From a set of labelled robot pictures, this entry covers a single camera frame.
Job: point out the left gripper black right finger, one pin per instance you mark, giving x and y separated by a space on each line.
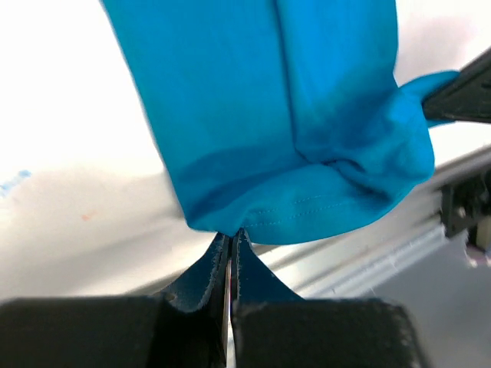
274 327

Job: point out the teal blue t shirt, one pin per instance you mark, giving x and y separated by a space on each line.
282 118

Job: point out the aluminium mounting rail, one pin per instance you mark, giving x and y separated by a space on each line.
354 263

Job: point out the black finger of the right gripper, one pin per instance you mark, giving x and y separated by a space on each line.
467 98

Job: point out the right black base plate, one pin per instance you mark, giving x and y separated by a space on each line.
465 201

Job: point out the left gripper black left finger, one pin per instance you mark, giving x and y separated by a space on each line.
183 325

